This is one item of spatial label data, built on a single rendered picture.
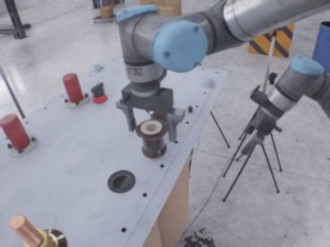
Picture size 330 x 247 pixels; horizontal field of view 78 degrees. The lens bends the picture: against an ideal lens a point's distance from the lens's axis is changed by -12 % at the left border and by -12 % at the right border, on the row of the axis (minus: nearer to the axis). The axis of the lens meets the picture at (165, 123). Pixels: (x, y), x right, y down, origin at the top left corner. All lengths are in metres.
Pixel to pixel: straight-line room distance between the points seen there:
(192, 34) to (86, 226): 0.51
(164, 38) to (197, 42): 0.06
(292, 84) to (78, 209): 0.70
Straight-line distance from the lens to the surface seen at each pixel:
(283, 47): 5.44
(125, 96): 0.60
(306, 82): 0.72
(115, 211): 0.63
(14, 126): 0.89
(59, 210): 0.70
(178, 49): 0.38
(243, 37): 0.45
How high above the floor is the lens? 1.89
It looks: 38 degrees down
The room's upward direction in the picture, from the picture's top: 5 degrees counter-clockwise
